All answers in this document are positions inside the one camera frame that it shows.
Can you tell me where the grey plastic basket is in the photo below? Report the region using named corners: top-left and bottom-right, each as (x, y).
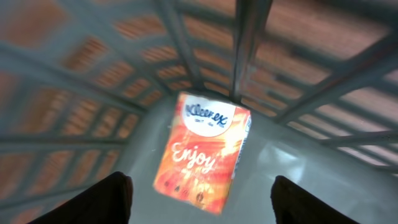
top-left (1, 1), bottom-right (397, 223)

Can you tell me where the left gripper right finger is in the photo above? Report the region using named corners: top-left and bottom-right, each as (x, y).
top-left (271, 175), bottom-right (359, 224)

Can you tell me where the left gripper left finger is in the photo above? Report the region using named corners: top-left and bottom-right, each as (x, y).
top-left (31, 171), bottom-right (133, 224)

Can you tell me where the orange Kleenex tissue pack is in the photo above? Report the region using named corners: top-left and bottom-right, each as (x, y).
top-left (153, 92), bottom-right (251, 215)

